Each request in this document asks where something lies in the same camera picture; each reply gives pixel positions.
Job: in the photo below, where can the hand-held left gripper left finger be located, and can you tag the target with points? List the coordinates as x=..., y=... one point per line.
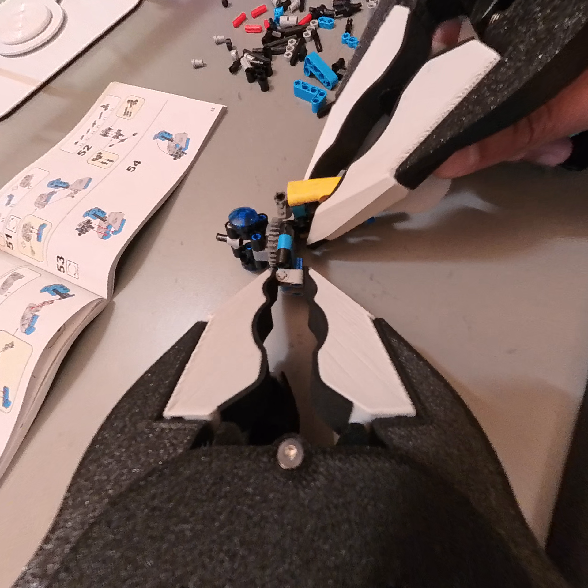
x=220, y=358

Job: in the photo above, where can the person's right hand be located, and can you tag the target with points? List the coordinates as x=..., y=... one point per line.
x=528, y=138

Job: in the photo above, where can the white desk lamp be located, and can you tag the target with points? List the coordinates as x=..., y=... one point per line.
x=46, y=27

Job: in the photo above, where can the pile of loose brick pieces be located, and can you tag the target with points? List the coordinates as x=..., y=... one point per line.
x=275, y=41

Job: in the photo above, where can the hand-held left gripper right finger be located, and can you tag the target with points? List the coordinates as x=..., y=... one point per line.
x=363, y=363

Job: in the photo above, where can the black blue gear brick assembly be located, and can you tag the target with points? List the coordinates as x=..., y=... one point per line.
x=248, y=220

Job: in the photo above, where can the blue yellow brick assembly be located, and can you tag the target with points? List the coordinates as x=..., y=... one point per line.
x=312, y=190

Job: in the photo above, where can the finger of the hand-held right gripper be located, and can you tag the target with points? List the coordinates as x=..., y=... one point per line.
x=399, y=138
x=367, y=69

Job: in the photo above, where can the open instruction booklet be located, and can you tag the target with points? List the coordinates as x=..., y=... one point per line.
x=115, y=160

